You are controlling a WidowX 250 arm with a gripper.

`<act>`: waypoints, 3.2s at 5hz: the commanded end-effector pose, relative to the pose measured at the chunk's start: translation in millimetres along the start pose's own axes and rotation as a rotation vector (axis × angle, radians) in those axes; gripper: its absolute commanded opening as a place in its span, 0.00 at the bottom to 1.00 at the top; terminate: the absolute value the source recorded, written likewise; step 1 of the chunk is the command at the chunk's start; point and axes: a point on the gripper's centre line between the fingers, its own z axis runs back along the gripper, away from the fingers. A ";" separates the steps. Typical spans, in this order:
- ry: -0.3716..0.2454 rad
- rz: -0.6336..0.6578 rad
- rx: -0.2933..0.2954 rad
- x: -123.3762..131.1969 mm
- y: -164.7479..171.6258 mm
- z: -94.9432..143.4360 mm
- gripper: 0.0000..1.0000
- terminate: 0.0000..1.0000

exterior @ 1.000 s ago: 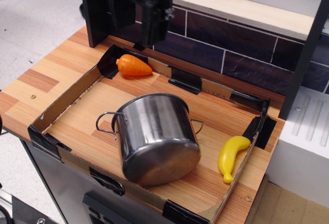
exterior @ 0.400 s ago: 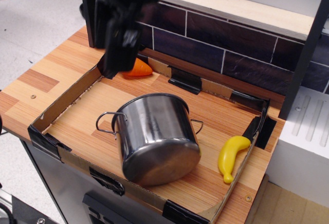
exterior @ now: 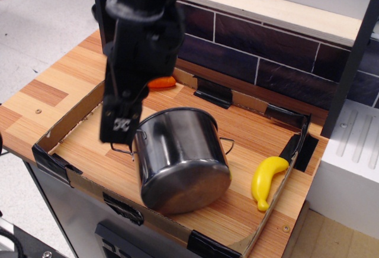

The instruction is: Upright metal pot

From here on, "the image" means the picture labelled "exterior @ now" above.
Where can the yellow toy banana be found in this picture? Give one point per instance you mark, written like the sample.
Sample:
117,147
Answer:
262,179

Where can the dark brick backsplash panel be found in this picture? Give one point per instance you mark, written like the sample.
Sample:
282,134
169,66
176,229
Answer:
290,49

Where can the stainless steel pot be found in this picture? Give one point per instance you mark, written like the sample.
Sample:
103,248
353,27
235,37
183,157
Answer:
181,163

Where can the black oven control panel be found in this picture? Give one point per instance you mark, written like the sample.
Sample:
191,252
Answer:
120,242

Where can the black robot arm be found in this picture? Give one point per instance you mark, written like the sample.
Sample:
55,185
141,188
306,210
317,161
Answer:
147,38

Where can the cardboard fence with black tape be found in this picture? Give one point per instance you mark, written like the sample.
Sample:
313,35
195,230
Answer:
72,154

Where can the white sink drainboard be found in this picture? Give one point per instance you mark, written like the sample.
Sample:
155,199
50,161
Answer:
353,145

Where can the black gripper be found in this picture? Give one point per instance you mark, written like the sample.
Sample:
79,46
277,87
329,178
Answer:
145,47

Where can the orange toy carrot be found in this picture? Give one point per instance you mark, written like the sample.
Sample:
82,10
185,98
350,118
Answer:
163,82

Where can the dark grey upright post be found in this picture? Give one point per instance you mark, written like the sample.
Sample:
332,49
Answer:
352,65

